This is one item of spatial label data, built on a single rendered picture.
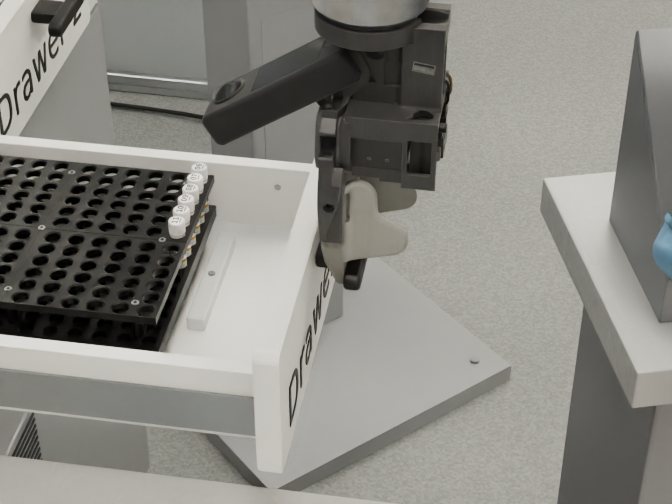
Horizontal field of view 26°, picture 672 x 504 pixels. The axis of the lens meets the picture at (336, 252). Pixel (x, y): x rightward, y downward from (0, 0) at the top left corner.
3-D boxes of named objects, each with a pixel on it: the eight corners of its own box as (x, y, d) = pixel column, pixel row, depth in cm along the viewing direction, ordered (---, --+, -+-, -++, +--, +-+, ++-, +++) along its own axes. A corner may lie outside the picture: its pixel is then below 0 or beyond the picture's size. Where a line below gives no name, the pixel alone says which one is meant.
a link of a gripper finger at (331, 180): (338, 254, 98) (342, 136, 94) (315, 252, 99) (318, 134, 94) (349, 221, 102) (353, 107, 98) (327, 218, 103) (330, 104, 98)
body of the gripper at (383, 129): (433, 202, 97) (442, 42, 89) (306, 190, 98) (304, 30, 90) (445, 140, 103) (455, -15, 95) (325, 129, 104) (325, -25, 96)
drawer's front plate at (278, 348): (348, 228, 122) (349, 117, 115) (282, 478, 99) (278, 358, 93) (328, 226, 122) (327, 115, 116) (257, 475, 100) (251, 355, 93)
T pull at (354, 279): (374, 232, 108) (374, 217, 107) (359, 294, 102) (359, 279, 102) (326, 227, 109) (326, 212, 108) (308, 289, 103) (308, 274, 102)
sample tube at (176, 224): (190, 265, 110) (186, 216, 108) (186, 275, 109) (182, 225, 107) (174, 263, 111) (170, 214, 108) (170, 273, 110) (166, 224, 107)
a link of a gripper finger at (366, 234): (401, 310, 102) (408, 193, 97) (318, 301, 102) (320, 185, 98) (407, 287, 104) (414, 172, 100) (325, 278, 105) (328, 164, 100)
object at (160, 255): (214, 181, 114) (214, 175, 114) (156, 325, 100) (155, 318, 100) (191, 179, 114) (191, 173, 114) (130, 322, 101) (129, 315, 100)
